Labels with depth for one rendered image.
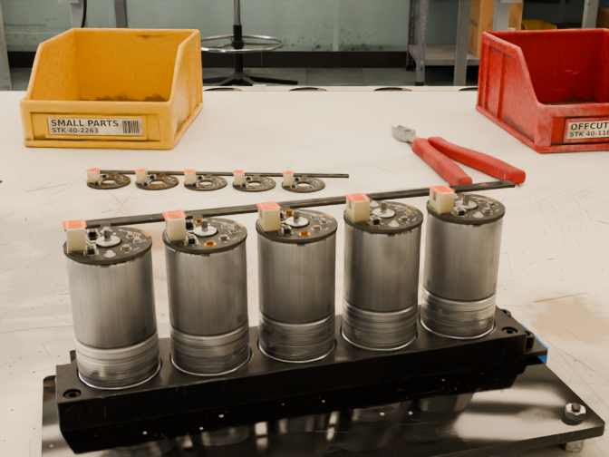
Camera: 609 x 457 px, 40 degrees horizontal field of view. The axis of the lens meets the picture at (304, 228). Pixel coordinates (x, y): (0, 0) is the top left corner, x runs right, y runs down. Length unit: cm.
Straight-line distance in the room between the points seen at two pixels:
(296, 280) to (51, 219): 22
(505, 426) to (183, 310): 10
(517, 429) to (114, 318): 12
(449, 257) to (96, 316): 11
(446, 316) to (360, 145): 29
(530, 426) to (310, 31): 447
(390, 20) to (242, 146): 416
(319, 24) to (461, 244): 443
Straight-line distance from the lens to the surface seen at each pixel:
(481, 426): 26
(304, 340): 26
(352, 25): 469
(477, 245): 27
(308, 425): 25
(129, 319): 24
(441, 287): 27
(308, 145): 55
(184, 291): 25
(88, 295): 24
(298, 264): 25
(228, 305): 25
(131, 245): 24
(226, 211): 26
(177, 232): 24
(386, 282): 26
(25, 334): 34
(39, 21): 490
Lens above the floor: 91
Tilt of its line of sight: 22 degrees down
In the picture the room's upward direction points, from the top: straight up
